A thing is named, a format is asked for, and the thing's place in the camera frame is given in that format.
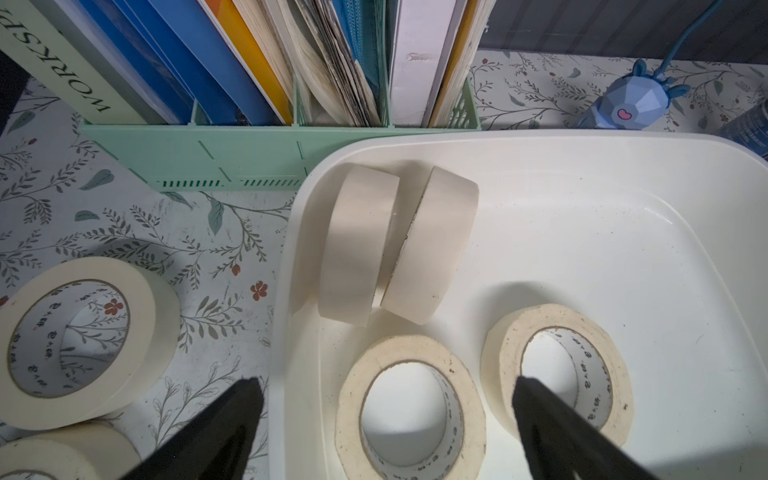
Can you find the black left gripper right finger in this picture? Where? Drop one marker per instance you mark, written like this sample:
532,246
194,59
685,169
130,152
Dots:
559,444

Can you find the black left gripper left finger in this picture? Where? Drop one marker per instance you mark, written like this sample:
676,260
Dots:
216,444

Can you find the masking tape roll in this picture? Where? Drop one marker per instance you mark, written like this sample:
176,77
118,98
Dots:
603,395
83,339
86,451
431,252
355,243
462,448

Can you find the white plastic storage box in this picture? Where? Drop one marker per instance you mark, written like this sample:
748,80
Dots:
659,238

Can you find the green desktop file organizer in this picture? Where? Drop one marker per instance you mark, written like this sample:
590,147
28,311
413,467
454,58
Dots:
325,64

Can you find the blue folders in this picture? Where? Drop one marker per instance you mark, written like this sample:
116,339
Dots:
182,37

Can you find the white book with green spine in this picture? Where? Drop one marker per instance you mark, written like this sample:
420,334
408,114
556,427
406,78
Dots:
37,46

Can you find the white binder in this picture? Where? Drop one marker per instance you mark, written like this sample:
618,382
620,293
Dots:
422,37

